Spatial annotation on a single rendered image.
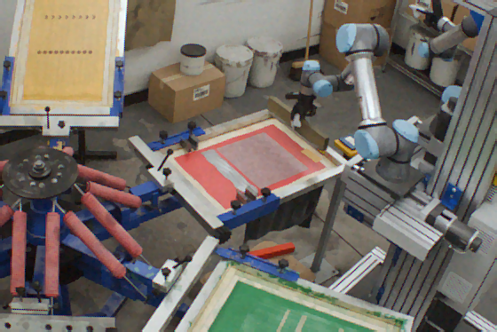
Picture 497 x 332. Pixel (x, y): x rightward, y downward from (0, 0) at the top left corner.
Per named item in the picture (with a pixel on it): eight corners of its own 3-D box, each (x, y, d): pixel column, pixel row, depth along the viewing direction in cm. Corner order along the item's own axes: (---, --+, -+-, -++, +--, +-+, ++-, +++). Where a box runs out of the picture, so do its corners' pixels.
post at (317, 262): (316, 252, 390) (351, 126, 332) (339, 273, 377) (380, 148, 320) (289, 265, 378) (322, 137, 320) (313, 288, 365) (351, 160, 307)
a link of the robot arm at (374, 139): (401, 154, 235) (376, 19, 238) (370, 159, 230) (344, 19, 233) (385, 158, 246) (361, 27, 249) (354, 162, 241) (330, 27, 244)
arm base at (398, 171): (415, 173, 254) (422, 154, 248) (398, 187, 245) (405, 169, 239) (387, 155, 262) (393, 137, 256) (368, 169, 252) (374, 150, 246)
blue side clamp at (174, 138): (199, 137, 309) (200, 125, 305) (204, 142, 307) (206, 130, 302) (146, 154, 293) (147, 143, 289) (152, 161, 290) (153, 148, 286)
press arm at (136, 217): (274, 163, 314) (276, 154, 310) (281, 170, 310) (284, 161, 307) (47, 251, 246) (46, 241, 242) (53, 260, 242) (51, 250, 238)
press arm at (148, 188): (162, 185, 269) (162, 176, 266) (169, 193, 266) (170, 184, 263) (128, 197, 260) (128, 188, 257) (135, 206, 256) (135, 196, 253)
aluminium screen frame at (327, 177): (275, 112, 335) (276, 106, 332) (351, 172, 301) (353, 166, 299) (147, 154, 291) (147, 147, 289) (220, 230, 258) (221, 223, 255)
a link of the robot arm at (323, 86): (342, 83, 271) (330, 70, 279) (319, 83, 267) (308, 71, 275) (338, 98, 276) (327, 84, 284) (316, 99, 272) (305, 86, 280)
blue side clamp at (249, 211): (271, 202, 277) (273, 190, 273) (278, 209, 274) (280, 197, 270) (216, 226, 261) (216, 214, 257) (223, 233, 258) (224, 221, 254)
